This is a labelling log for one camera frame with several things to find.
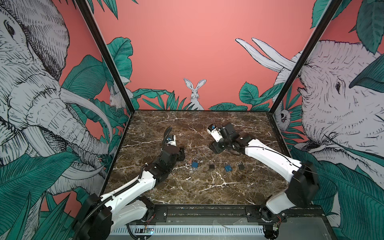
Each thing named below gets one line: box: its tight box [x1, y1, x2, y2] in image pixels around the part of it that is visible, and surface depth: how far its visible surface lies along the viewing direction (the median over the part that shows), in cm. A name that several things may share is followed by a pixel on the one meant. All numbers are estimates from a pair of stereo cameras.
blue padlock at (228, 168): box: [224, 162, 233, 172], surface depth 92 cm
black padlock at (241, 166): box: [237, 161, 245, 170], surface depth 94 cm
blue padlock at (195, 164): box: [191, 158, 199, 169], surface depth 94 cm
